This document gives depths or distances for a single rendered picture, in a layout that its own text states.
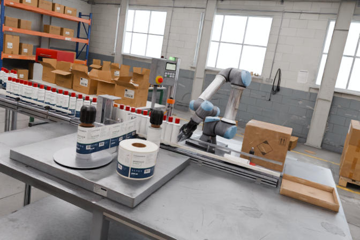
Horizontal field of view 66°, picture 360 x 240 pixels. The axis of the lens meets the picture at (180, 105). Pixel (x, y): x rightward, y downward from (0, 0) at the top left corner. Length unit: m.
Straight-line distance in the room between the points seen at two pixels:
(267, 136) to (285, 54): 5.29
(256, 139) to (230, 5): 6.10
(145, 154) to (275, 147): 0.97
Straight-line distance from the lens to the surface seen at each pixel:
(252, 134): 2.01
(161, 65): 2.00
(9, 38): 8.75
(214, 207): 1.42
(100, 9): 10.76
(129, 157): 1.40
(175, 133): 1.95
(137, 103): 3.66
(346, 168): 4.89
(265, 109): 7.26
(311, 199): 1.76
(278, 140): 2.00
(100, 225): 1.39
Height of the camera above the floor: 1.50
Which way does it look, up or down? 10 degrees down
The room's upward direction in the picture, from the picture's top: 9 degrees clockwise
